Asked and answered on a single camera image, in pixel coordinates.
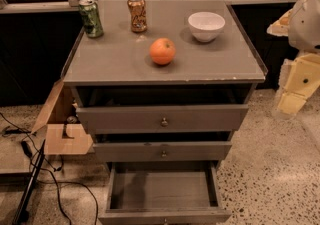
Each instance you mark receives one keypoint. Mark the open cardboard box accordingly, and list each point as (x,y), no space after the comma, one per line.
(64,135)

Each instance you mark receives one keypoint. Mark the grey top drawer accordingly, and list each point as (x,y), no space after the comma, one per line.
(161,109)

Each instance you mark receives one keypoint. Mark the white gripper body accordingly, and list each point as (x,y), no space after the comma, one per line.
(306,19)

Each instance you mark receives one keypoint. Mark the grey bottom drawer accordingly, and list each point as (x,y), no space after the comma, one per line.
(163,193)

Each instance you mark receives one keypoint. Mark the orange fruit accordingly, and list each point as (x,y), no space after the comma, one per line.
(162,51)

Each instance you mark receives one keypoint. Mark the orange soda can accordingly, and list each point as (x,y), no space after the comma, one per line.
(137,9)

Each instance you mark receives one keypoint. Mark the grey middle drawer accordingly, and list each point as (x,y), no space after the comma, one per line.
(162,147)

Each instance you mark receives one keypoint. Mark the green soda can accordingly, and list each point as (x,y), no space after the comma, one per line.
(90,17)

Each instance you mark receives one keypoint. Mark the grey drawer cabinet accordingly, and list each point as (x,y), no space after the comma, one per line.
(121,57)

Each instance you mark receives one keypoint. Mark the grey drawer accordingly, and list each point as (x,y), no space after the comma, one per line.
(161,109)
(162,147)
(163,193)

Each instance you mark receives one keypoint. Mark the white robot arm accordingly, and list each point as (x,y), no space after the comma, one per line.
(299,78)

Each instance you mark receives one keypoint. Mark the white ceramic bowl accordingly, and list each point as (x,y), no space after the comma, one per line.
(206,26)

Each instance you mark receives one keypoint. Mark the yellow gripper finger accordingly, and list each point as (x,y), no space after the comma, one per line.
(281,26)
(299,79)

